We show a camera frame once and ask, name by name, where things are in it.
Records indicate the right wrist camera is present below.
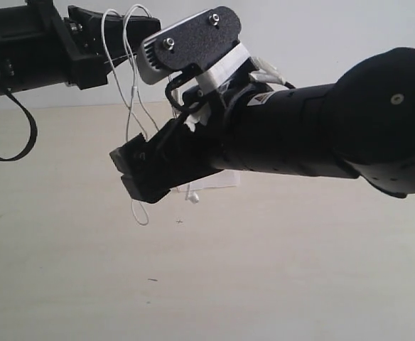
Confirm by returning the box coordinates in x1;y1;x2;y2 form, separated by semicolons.
136;6;251;94

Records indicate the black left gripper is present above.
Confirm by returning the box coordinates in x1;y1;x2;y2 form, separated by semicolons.
0;1;161;96

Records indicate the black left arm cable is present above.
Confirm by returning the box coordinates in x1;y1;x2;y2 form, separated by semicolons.
0;88;38;161

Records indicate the white earphone cable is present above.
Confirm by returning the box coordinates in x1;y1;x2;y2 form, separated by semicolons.
99;3;201;226

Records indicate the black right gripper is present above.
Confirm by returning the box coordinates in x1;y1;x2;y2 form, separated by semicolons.
109;83;265;205

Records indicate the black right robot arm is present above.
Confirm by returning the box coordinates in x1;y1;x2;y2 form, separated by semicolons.
110;48;415;203

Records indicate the clear plastic storage box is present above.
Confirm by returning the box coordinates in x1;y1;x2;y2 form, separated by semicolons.
171;170;241;193

